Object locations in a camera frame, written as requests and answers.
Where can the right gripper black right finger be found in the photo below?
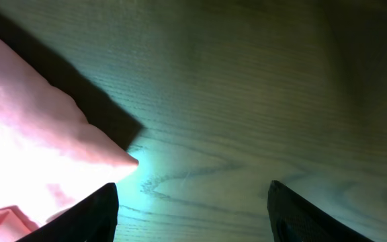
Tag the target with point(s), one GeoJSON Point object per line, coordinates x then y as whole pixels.
{"type": "Point", "coordinates": [295, 219]}

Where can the pink t-shirt with gold print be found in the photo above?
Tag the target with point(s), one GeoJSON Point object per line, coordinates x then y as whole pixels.
{"type": "Point", "coordinates": [51, 158]}

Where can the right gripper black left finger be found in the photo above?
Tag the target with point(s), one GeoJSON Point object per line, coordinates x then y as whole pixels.
{"type": "Point", "coordinates": [93, 219]}

